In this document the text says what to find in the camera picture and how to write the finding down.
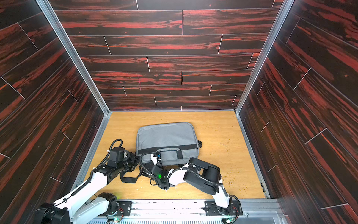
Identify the grey zippered laptop bag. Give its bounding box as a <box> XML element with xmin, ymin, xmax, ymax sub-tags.
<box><xmin>136</xmin><ymin>122</ymin><xmax>202</xmax><ymax>167</ymax></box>

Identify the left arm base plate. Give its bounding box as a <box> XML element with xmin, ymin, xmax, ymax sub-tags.
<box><xmin>105</xmin><ymin>201</ymin><xmax>132</xmax><ymax>217</ymax></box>

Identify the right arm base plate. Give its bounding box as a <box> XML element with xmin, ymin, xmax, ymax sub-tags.
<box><xmin>203</xmin><ymin>198</ymin><xmax>243</xmax><ymax>216</ymax></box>

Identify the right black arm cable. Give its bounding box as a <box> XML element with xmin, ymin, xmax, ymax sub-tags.
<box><xmin>172</xmin><ymin>166</ymin><xmax>224</xmax><ymax>188</ymax></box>

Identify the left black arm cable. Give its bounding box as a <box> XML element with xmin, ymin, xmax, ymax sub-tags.
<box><xmin>95</xmin><ymin>139</ymin><xmax>124</xmax><ymax>171</ymax></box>

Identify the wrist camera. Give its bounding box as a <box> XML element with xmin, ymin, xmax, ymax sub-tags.
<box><xmin>151</xmin><ymin>153</ymin><xmax>163</xmax><ymax>168</ymax></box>
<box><xmin>109</xmin><ymin>147</ymin><xmax>125</xmax><ymax>163</ymax></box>

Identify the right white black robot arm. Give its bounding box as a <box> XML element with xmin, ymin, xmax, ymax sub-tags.
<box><xmin>140</xmin><ymin>156</ymin><xmax>243</xmax><ymax>217</ymax></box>

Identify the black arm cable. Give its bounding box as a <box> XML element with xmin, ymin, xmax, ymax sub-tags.
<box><xmin>95</xmin><ymin>139</ymin><xmax>124</xmax><ymax>171</ymax></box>
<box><xmin>172</xmin><ymin>166</ymin><xmax>224</xmax><ymax>188</ymax></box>

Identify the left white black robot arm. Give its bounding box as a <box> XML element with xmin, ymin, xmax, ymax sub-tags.
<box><xmin>33</xmin><ymin>152</ymin><xmax>139</xmax><ymax>224</ymax></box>

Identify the aluminium front rail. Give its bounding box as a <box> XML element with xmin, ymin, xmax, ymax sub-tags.
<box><xmin>90</xmin><ymin>199</ymin><xmax>290</xmax><ymax>224</ymax></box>

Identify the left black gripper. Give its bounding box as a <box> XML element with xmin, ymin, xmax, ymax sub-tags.
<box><xmin>117</xmin><ymin>152</ymin><xmax>143</xmax><ymax>172</ymax></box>

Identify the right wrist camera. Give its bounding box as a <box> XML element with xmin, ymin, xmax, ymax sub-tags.
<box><xmin>151</xmin><ymin>153</ymin><xmax>163</xmax><ymax>168</ymax></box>

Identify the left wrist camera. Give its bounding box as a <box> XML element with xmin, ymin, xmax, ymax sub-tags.
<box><xmin>109</xmin><ymin>147</ymin><xmax>125</xmax><ymax>163</ymax></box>

